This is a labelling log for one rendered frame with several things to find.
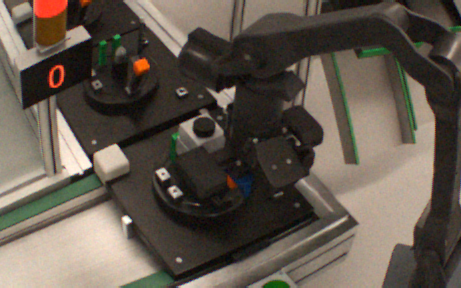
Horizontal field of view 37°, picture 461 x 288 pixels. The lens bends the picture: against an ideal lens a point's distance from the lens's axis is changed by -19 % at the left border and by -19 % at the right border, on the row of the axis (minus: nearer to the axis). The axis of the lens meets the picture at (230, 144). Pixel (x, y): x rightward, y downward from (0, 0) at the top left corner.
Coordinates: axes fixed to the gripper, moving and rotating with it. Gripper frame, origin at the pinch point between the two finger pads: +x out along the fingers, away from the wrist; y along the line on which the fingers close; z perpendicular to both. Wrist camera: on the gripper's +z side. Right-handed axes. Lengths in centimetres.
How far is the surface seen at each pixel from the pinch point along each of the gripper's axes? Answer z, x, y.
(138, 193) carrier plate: -12.9, 11.7, -8.8
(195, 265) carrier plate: 2.1, 11.7, -8.7
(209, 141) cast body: -7.8, 0.4, -0.6
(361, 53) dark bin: -2.6, -11.6, 19.9
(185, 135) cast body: -10.7, 1.0, -2.5
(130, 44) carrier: -43.9, 11.7, 6.1
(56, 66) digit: -18.9, -13.4, -19.1
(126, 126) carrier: -25.6, 11.7, -3.8
